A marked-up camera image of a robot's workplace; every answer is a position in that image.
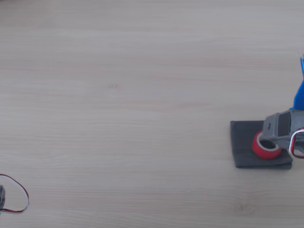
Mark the grey camera arm gripper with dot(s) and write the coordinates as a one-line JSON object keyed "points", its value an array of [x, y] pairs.
{"points": [[270, 133]]}

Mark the dark grey mat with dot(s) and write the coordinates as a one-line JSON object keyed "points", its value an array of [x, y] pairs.
{"points": [[242, 142]]}

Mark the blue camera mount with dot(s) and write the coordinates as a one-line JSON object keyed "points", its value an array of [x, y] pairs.
{"points": [[299, 97]]}

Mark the red tape roll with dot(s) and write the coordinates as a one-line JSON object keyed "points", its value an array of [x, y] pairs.
{"points": [[257, 147]]}

